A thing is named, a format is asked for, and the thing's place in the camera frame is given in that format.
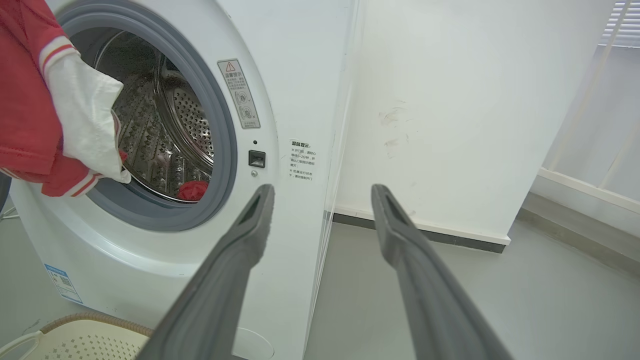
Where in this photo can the red and white shirt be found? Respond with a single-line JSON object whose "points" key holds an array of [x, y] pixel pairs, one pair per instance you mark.
{"points": [[30, 100]]}

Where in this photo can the grey warning sticker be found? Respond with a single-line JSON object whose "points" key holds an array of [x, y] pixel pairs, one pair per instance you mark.
{"points": [[239, 93]]}

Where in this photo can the grey rubber door gasket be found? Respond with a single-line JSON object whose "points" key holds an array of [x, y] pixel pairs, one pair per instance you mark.
{"points": [[220, 125]]}

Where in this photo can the small red garment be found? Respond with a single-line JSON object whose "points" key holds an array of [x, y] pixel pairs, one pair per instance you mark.
{"points": [[193, 190]]}

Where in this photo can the cream plastic laundry basket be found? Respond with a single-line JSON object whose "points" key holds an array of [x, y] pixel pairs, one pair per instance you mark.
{"points": [[85, 342]]}

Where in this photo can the white front-load washing machine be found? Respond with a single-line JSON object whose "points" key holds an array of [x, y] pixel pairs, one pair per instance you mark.
{"points": [[280, 90]]}

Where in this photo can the white window blind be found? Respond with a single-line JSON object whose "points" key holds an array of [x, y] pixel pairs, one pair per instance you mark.
{"points": [[625, 25]]}

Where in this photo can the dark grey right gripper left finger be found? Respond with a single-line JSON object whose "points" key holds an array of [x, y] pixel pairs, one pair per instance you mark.
{"points": [[225, 280]]}

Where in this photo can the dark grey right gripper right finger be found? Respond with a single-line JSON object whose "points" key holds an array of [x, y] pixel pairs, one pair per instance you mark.
{"points": [[425, 285]]}

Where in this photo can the blue energy label sticker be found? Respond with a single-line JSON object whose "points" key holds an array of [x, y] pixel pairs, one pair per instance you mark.
{"points": [[63, 283]]}

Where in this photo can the white instruction sticker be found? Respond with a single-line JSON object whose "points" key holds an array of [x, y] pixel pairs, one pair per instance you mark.
{"points": [[302, 160]]}

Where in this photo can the black door latch socket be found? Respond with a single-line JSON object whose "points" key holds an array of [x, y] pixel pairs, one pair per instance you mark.
{"points": [[257, 158]]}

